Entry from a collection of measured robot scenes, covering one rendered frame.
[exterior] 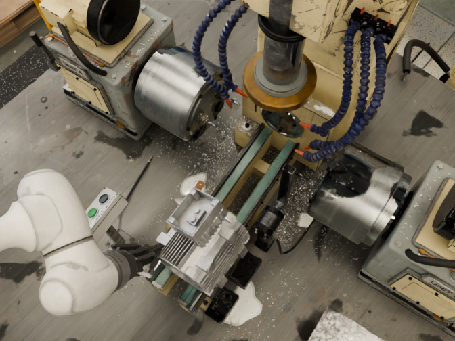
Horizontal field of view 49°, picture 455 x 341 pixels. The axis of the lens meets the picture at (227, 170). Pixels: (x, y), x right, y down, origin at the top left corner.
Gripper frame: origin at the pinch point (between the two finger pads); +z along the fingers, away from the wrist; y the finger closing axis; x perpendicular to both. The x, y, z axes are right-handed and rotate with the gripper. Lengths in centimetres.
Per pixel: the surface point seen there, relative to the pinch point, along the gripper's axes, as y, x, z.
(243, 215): -10.9, -13.1, 29.0
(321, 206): -30.0, -29.7, 18.0
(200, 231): -7.8, -10.5, 2.4
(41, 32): 167, -15, 136
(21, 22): 181, -14, 133
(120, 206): 17.2, -2.1, 7.2
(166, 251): -2.4, -0.9, 2.2
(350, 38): -18, -69, 0
